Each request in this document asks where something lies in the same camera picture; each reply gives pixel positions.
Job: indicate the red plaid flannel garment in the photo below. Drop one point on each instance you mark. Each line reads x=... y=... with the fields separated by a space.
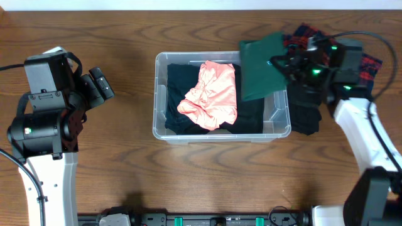
x=369 y=66

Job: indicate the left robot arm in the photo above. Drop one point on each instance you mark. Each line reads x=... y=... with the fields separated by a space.
x=44 y=133

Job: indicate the dark navy garment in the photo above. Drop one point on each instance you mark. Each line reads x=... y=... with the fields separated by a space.
x=181 y=78

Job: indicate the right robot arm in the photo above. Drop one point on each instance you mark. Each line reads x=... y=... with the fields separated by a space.
x=376 y=197

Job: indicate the pink garment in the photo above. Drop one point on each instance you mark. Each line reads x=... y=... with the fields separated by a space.
x=213 y=100

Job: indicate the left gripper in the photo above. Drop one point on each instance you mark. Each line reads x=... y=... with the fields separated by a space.
x=89 y=91

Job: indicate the clear plastic storage bin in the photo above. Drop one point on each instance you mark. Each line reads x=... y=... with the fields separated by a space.
x=276 y=116

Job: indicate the black mounting rail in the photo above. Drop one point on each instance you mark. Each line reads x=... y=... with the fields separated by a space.
x=122 y=216

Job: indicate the green garment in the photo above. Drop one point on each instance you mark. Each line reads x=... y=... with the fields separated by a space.
x=259 y=76

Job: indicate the large black garment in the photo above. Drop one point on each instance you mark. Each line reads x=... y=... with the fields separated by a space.
x=249 y=113

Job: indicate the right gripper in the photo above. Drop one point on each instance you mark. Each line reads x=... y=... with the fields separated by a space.
x=295 y=71

